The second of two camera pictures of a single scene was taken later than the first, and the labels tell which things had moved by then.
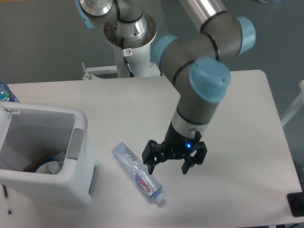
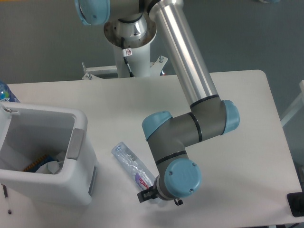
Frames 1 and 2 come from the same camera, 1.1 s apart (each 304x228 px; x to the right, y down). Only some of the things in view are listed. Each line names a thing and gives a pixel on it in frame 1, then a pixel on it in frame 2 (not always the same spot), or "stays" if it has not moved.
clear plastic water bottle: [138, 172] stays
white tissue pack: [51, 167] stays
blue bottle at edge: [6, 94] stays
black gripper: [175, 146] -> [152, 193]
